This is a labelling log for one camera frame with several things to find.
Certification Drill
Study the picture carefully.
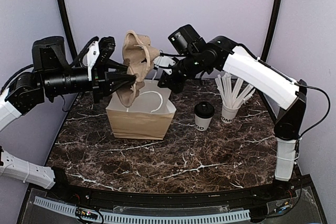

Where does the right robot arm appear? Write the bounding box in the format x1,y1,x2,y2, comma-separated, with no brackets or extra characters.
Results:
154,24,310,200

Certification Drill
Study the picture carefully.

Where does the white slotted cable duct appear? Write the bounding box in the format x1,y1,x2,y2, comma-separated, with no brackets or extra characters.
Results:
34,196,250,223

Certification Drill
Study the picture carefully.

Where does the brown pulp cup carrier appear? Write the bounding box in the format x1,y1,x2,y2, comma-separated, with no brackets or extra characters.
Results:
117,30,160,108

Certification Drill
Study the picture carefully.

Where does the small circuit board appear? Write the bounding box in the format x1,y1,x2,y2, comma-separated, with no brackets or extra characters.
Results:
75,208,98,221

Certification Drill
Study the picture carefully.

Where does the wrapped straw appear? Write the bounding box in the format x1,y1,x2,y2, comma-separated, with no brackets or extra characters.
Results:
215,75,226,105
239,88,256,107
222,73,233,109
232,78,244,109

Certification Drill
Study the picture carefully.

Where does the right black frame post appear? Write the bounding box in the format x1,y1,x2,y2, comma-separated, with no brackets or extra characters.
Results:
261,0,281,61

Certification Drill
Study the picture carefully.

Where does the white paper coffee cup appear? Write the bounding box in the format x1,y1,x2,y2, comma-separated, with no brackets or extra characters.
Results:
195,112,214,131

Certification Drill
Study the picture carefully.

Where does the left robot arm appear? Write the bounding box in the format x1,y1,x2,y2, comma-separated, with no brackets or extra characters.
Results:
1,36,136,130

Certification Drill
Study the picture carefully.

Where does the white cup holding straws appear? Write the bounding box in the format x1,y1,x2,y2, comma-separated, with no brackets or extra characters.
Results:
220,103,239,124

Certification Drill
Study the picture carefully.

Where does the left black frame post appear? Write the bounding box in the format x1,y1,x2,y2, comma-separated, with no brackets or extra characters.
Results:
57,0,77,59

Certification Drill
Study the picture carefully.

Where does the brown paper bag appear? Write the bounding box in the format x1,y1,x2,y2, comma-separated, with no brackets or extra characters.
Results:
106,79,176,140

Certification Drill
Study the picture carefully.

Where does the black frame post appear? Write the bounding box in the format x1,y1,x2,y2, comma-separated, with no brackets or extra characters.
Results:
261,0,281,61
57,0,77,59

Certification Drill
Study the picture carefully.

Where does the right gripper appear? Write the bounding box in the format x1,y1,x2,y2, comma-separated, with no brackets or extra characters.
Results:
157,51,208,94

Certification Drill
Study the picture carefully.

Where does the black front rail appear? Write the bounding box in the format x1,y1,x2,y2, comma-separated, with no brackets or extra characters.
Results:
50,179,302,208

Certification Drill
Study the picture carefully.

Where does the black plastic cup lid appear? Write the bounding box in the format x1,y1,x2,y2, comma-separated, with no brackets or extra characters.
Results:
194,101,215,119

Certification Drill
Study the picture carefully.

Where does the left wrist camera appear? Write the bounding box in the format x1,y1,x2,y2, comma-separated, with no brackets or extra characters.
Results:
85,36,116,74

